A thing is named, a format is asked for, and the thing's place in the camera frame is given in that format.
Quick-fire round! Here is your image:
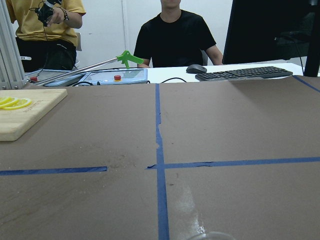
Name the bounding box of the lemon slice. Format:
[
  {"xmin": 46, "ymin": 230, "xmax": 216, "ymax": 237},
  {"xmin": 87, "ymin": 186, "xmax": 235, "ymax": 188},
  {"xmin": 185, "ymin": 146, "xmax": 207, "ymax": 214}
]
[
  {"xmin": 1, "ymin": 98, "xmax": 32, "ymax": 111},
  {"xmin": 0, "ymin": 97, "xmax": 20, "ymax": 109},
  {"xmin": 0, "ymin": 96, "xmax": 12, "ymax": 105}
]

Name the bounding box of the black monitor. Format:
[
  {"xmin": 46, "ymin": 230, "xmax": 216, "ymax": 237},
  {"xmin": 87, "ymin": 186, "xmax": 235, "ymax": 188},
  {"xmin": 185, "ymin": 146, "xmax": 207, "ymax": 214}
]
[{"xmin": 222, "ymin": 0, "xmax": 320, "ymax": 77}]

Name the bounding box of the person in black shirt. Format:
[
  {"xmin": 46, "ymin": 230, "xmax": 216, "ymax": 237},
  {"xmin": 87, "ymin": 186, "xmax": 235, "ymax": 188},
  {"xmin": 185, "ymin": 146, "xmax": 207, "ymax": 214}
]
[{"xmin": 134, "ymin": 0, "xmax": 223, "ymax": 68}]

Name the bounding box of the teach pendant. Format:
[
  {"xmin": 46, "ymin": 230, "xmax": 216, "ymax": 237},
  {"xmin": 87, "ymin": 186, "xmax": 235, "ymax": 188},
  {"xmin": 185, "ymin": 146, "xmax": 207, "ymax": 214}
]
[
  {"xmin": 25, "ymin": 69, "xmax": 86, "ymax": 87},
  {"xmin": 74, "ymin": 68, "xmax": 148, "ymax": 86}
]

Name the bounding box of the aluminium frame post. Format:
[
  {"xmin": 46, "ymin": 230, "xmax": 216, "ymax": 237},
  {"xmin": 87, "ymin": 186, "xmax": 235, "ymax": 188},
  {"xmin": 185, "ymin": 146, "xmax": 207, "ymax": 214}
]
[{"xmin": 0, "ymin": 0, "xmax": 27, "ymax": 90}]

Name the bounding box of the left teach pendant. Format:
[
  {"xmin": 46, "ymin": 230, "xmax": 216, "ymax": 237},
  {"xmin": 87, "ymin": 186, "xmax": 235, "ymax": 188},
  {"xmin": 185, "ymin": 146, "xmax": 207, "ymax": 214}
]
[{"xmin": 25, "ymin": 69, "xmax": 86, "ymax": 87}]

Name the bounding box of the right teach pendant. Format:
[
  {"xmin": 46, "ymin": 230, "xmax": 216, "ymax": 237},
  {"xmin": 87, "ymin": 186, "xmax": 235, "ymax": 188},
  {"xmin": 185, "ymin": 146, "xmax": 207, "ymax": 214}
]
[{"xmin": 74, "ymin": 68, "xmax": 148, "ymax": 86}]

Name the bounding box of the black keyboard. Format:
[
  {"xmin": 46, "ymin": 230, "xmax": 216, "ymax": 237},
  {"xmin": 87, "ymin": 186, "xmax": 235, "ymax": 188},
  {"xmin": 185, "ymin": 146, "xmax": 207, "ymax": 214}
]
[{"xmin": 195, "ymin": 66, "xmax": 293, "ymax": 81}]

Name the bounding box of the black computer mouse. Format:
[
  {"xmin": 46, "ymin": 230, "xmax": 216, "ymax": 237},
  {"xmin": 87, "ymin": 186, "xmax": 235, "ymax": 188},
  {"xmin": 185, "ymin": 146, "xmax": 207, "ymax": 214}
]
[{"xmin": 186, "ymin": 64, "xmax": 207, "ymax": 74}]

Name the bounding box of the person in yellow shirt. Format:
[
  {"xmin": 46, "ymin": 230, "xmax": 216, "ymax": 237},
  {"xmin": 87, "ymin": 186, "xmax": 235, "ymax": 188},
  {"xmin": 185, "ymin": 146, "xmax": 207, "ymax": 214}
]
[{"xmin": 6, "ymin": 0, "xmax": 86, "ymax": 73}]

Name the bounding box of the wooden cutting board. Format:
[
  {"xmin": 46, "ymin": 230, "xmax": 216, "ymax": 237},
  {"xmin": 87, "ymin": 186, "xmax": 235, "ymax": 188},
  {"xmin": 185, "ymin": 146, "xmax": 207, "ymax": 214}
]
[{"xmin": 0, "ymin": 88, "xmax": 68, "ymax": 142}]

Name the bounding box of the clear glass measuring cup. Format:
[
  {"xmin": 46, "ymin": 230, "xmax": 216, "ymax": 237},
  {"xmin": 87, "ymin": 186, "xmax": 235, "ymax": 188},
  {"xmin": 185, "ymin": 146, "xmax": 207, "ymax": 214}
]
[{"xmin": 187, "ymin": 231, "xmax": 236, "ymax": 240}]

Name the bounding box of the green handled reacher grabber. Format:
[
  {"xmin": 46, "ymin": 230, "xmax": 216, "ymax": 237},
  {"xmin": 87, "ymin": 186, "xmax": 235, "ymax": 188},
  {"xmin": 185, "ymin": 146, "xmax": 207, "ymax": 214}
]
[{"xmin": 34, "ymin": 50, "xmax": 144, "ymax": 86}]

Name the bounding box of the brown table mat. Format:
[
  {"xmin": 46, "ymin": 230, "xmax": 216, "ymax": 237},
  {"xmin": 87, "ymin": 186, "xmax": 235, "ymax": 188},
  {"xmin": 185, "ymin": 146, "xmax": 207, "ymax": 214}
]
[{"xmin": 0, "ymin": 77, "xmax": 320, "ymax": 240}]

